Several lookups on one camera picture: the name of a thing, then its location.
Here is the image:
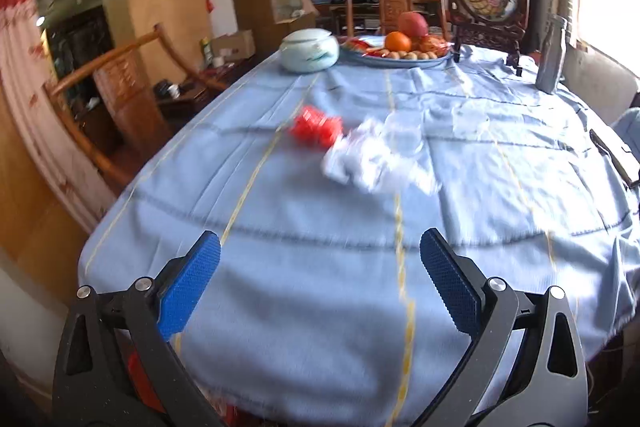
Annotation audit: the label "red netted fruit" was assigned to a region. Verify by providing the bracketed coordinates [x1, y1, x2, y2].
[419, 34, 451, 56]

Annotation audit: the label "cardboard box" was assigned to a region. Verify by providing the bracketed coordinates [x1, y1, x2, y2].
[210, 29, 256, 60]

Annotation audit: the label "red candy packets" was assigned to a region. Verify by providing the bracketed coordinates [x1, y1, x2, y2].
[345, 38, 386, 56]

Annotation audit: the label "light blue tablecloth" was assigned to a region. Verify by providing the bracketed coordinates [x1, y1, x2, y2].
[77, 42, 640, 427]

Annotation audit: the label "dark low table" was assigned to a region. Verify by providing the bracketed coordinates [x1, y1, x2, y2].
[155, 62, 236, 118]

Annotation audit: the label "blue fruit plate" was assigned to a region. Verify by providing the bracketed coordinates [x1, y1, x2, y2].
[339, 36, 453, 68]

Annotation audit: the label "clear plastic cup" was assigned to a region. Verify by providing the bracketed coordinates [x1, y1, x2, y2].
[382, 112, 426, 158]

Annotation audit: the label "pile of walnuts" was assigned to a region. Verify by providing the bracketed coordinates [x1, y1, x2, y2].
[370, 49, 438, 62]

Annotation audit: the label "steel water bottle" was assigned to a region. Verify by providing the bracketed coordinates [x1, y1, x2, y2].
[536, 14, 568, 95]

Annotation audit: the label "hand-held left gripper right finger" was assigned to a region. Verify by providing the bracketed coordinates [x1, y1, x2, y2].
[410, 227, 590, 427]

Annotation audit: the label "carved wooden chair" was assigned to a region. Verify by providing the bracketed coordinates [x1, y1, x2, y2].
[345, 0, 451, 38]

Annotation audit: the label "red apple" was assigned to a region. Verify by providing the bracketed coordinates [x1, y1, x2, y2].
[398, 12, 430, 38]

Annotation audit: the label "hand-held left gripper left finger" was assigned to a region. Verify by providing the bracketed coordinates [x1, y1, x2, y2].
[52, 229, 223, 427]

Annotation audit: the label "white red patterned curtain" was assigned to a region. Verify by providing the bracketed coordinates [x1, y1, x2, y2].
[0, 0, 121, 233]

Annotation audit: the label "red object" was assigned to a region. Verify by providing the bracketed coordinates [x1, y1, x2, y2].
[125, 349, 166, 413]

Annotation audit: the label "white ceramic lidded jar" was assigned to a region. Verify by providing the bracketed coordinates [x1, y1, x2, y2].
[279, 29, 342, 74]

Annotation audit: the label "curved wooden armchair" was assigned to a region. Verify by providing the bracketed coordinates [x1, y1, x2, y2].
[47, 23, 228, 198]

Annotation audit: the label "clear bag with red top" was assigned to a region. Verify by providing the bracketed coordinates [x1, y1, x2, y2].
[322, 117, 443, 195]

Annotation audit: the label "orange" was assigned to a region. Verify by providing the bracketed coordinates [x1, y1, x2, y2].
[384, 32, 413, 52]

